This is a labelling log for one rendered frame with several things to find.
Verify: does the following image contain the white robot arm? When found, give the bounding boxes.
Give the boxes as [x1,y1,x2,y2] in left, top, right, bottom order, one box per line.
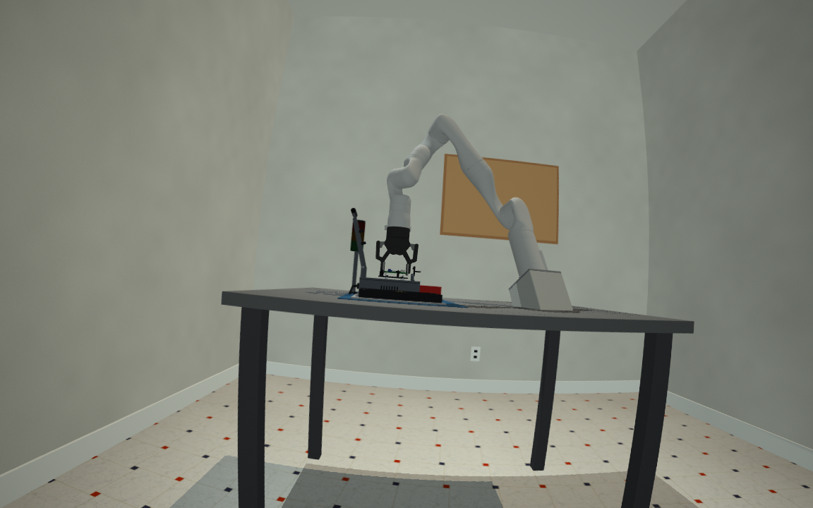
[385,114,548,277]

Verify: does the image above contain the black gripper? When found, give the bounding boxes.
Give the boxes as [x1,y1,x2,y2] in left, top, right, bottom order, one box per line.
[375,226,418,276]

